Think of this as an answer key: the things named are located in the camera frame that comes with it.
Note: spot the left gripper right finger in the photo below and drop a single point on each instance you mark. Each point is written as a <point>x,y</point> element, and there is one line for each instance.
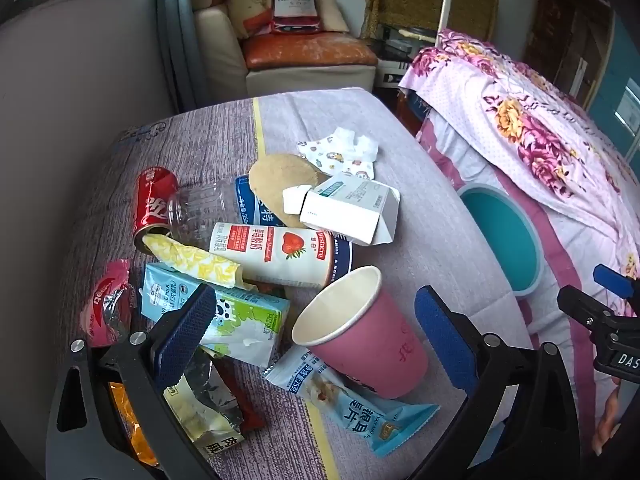
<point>518,420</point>

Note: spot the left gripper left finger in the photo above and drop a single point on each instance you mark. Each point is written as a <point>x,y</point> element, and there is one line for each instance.
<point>86,438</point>

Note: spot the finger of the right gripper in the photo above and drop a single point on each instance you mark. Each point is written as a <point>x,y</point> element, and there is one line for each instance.
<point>618,284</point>

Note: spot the orange Ovaltine snack bag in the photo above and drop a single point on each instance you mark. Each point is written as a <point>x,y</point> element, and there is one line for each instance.
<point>252,421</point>

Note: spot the pink foil snack bag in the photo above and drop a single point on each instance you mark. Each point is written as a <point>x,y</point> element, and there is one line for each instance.
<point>106,317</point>

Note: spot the light blue snack wrapper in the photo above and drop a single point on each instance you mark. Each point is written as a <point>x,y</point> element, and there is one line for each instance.
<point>384,424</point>

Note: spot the blue green milk carton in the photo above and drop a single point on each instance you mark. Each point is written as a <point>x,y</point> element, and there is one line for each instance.
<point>246,326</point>

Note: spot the pink paper cup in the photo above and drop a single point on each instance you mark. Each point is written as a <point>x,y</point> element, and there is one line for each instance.
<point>357,328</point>

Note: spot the yellow white paper wrapper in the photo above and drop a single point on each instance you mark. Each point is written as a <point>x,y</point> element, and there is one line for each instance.
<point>196,262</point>

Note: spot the clear water bottle blue label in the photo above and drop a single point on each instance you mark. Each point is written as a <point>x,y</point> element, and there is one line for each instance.
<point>194,211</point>

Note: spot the red cola can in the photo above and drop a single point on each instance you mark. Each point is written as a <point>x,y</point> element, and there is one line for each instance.
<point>155,186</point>

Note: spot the white cardboard box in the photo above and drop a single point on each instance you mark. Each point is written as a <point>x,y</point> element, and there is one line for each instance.
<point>360,210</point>

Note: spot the brown coconut shell bowl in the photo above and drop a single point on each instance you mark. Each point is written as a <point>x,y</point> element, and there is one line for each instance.
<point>272,174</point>

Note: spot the teal round trash bin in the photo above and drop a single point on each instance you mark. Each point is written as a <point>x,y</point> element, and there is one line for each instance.
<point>509,233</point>

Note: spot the silver foil snack wrapper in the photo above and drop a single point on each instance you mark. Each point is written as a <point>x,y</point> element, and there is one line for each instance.
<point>206,408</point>

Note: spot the pink floral quilt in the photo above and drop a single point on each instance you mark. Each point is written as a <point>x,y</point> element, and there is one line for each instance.
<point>494,121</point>

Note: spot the dark wooden cabinet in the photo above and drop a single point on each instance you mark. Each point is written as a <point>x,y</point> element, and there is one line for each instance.
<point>569,43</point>

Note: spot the white cartoon tissue pack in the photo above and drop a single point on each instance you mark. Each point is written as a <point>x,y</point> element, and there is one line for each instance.
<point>342,152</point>

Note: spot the black stereo equipment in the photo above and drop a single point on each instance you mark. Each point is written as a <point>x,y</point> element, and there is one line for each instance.
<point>396,47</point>

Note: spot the beige armchair orange cushion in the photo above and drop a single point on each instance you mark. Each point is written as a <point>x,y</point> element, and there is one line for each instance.
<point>271,63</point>

